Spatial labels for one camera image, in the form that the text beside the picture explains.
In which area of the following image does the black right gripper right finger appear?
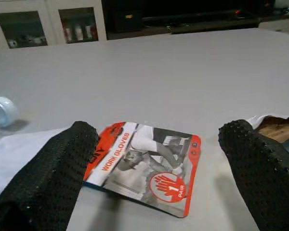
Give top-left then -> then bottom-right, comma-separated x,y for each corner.
218,118 -> 289,231

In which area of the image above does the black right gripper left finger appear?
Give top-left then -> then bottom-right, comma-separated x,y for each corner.
0,121 -> 99,231

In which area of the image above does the clear plastic water bottle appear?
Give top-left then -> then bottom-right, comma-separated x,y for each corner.
0,96 -> 19,135

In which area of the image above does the red work gloves packaging card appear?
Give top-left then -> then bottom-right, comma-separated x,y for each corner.
83,121 -> 202,218

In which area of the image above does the torn brown paper packaging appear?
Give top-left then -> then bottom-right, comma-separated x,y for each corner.
249,115 -> 289,144

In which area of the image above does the white glass-door cabinet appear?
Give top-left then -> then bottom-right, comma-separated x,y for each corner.
0,0 -> 108,51

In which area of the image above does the black TV console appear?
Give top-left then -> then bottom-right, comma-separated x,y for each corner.
102,0 -> 289,40

